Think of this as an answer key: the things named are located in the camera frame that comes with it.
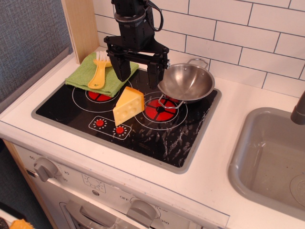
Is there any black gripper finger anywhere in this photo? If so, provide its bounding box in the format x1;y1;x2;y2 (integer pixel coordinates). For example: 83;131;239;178
147;62;164;89
110;55;131;82

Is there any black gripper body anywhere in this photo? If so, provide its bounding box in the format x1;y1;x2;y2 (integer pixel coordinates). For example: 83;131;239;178
104;21;170;69

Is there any yellow dish scrubber brush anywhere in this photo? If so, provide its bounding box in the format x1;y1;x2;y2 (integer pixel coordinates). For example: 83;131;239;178
87;51;112;90

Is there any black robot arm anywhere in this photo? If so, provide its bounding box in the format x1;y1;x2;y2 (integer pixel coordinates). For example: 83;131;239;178
104;0;170;89

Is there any black toy stove top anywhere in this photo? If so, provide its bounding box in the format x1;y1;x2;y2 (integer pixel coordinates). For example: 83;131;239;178
31;69;222;174

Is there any small steel wok pan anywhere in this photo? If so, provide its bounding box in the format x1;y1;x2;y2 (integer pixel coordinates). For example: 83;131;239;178
158;58;215;109

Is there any yellow toy cheese wedge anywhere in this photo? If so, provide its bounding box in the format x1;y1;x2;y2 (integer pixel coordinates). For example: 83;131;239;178
112;86;144;126

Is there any green folded cloth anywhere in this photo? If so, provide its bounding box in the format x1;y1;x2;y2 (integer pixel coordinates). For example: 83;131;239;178
65;52;128;97

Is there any grey left oven knob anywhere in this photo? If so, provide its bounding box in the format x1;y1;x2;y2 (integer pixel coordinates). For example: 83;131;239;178
34;157;58;182

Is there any grey oven knob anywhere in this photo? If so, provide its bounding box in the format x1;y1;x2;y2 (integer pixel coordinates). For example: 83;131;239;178
126;200;157;228
34;157;58;182

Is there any grey right oven knob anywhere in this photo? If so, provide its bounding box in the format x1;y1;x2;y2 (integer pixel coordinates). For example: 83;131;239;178
126;200;157;228

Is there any grey sink basin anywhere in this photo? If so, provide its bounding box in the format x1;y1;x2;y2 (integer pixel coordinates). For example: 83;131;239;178
228;107;305;220

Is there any grey faucet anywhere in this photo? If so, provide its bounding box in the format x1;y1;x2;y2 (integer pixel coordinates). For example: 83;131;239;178
290;92;305;125

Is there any orange fuzzy object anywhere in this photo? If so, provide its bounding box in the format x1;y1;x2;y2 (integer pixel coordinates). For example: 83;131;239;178
10;219;34;229

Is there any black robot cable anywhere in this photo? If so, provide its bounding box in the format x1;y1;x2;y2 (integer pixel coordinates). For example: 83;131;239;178
145;0;165;32

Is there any wooden side post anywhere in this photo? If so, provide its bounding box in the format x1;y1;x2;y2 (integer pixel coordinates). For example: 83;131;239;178
61;0;100;64

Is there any grey oven door handle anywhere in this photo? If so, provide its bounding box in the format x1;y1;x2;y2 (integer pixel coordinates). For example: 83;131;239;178
66;200;116;229

